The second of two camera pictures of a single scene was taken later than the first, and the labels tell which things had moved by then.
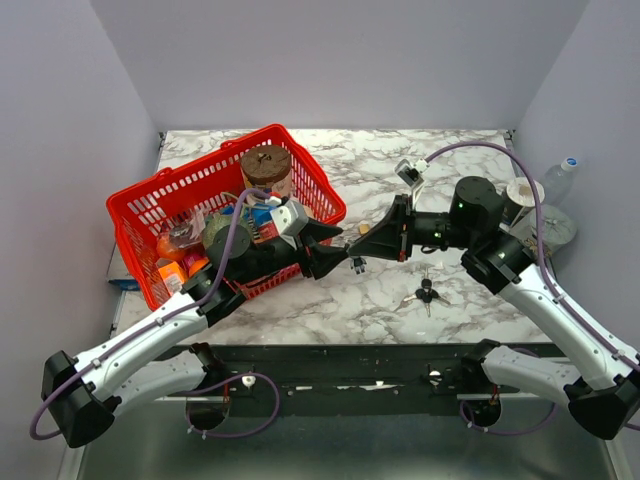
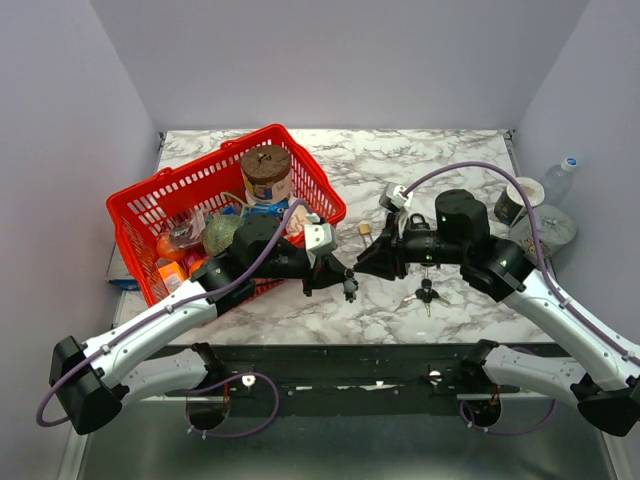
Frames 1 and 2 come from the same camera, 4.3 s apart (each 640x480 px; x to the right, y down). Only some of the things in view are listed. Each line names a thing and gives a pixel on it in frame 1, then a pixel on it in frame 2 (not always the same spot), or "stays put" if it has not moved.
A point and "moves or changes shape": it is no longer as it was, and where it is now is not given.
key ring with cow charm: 359,263 moves or changes shape
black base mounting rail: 337,373 stays put
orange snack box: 172,276 stays put
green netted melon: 213,224 stays put
